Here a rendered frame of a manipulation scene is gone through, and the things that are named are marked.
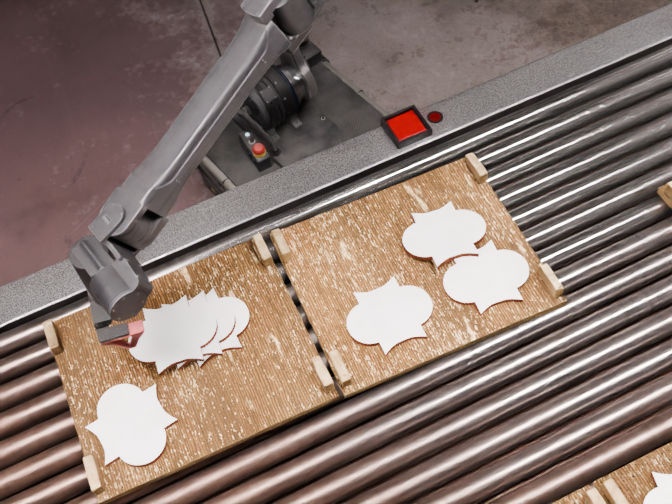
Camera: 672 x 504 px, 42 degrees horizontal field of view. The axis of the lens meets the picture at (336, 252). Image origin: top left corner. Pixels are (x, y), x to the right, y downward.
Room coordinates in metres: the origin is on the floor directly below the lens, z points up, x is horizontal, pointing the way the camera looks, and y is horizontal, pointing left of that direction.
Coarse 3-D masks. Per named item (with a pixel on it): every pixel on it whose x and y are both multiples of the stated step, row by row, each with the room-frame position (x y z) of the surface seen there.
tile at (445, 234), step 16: (448, 208) 0.91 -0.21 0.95; (416, 224) 0.88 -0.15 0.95; (432, 224) 0.88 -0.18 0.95; (448, 224) 0.87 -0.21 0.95; (464, 224) 0.87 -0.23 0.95; (480, 224) 0.86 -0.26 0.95; (416, 240) 0.85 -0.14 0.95; (432, 240) 0.84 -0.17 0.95; (448, 240) 0.84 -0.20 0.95; (464, 240) 0.83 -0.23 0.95; (480, 240) 0.83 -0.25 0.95; (416, 256) 0.81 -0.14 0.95; (432, 256) 0.81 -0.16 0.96; (448, 256) 0.80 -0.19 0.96
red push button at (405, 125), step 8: (408, 112) 1.16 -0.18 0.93; (392, 120) 1.15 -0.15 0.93; (400, 120) 1.15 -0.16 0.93; (408, 120) 1.14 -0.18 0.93; (416, 120) 1.14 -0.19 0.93; (392, 128) 1.13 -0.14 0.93; (400, 128) 1.13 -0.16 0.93; (408, 128) 1.12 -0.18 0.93; (416, 128) 1.12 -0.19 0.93; (424, 128) 1.12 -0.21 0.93; (400, 136) 1.11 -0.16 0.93; (408, 136) 1.10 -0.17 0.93
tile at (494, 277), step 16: (464, 256) 0.80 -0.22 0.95; (480, 256) 0.80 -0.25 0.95; (496, 256) 0.79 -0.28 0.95; (512, 256) 0.79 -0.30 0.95; (448, 272) 0.78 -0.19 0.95; (464, 272) 0.77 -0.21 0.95; (480, 272) 0.77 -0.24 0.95; (496, 272) 0.76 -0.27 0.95; (512, 272) 0.76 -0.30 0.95; (528, 272) 0.75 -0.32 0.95; (448, 288) 0.74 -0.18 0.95; (464, 288) 0.74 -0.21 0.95; (480, 288) 0.74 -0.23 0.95; (496, 288) 0.73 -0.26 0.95; (512, 288) 0.73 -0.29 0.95; (464, 304) 0.71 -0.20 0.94; (480, 304) 0.71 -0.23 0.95; (496, 304) 0.71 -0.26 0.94
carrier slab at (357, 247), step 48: (384, 192) 0.97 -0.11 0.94; (432, 192) 0.96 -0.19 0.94; (480, 192) 0.94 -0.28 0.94; (288, 240) 0.90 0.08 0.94; (336, 240) 0.88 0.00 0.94; (384, 240) 0.87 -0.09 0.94; (336, 288) 0.78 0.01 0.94; (432, 288) 0.76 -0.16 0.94; (528, 288) 0.73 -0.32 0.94; (336, 336) 0.69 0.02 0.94; (432, 336) 0.66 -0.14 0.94; (480, 336) 0.65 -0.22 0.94
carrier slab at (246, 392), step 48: (192, 288) 0.82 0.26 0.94; (240, 288) 0.81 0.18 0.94; (96, 336) 0.76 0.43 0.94; (240, 336) 0.72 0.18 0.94; (288, 336) 0.70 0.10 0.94; (96, 384) 0.66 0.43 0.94; (144, 384) 0.65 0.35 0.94; (192, 384) 0.64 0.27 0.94; (240, 384) 0.63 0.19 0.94; (288, 384) 0.61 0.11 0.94; (192, 432) 0.56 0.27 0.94; (240, 432) 0.54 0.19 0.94; (144, 480) 0.49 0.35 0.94
